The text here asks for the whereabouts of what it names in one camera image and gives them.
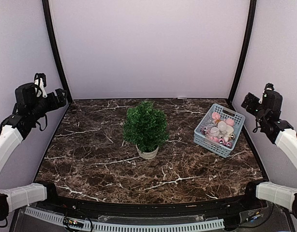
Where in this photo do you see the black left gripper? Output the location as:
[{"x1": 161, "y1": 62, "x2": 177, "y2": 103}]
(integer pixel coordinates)
[{"x1": 30, "y1": 88, "x2": 67, "y2": 121}]

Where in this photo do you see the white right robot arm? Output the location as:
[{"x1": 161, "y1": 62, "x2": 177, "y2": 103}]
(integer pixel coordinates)
[{"x1": 240, "y1": 83, "x2": 297, "y2": 219}]

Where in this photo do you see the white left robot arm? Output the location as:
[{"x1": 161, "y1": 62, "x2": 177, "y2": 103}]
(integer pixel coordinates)
[{"x1": 0, "y1": 82, "x2": 67, "y2": 221}]

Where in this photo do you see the small green christmas tree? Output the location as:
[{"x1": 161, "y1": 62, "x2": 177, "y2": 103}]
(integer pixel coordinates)
[{"x1": 123, "y1": 101, "x2": 169, "y2": 153}]

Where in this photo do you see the white tree pot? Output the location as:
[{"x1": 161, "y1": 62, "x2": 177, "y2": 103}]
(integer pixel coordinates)
[{"x1": 136, "y1": 146, "x2": 159, "y2": 160}]

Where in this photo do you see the pink bow ornament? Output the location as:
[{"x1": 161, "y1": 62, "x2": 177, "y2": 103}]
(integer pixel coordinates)
[{"x1": 211, "y1": 112, "x2": 221, "y2": 123}]

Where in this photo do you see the blue plastic basket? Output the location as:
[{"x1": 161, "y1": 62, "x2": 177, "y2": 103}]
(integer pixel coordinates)
[{"x1": 193, "y1": 103, "x2": 245, "y2": 158}]

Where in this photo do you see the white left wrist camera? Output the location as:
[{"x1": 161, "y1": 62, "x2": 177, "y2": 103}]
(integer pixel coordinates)
[{"x1": 34, "y1": 73, "x2": 47, "y2": 98}]

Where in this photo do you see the white cable duct strip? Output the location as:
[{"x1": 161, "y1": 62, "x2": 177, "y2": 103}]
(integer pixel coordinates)
[{"x1": 24, "y1": 207, "x2": 225, "y2": 232}]

